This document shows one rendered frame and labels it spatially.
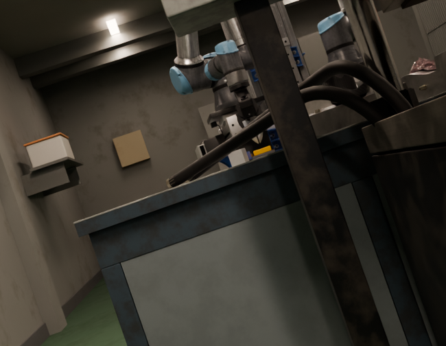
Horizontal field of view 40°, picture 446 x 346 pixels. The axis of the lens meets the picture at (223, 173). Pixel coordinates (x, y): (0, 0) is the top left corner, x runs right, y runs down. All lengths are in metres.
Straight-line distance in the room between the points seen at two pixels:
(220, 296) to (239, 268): 0.08
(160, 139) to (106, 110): 0.99
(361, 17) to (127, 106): 8.94
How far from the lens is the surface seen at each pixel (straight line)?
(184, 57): 2.40
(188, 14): 1.12
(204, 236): 1.49
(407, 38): 9.71
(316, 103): 1.73
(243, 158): 1.97
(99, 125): 10.18
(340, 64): 1.32
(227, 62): 2.13
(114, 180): 10.09
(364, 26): 1.35
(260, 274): 1.50
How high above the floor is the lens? 0.77
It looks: 1 degrees up
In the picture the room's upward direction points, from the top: 19 degrees counter-clockwise
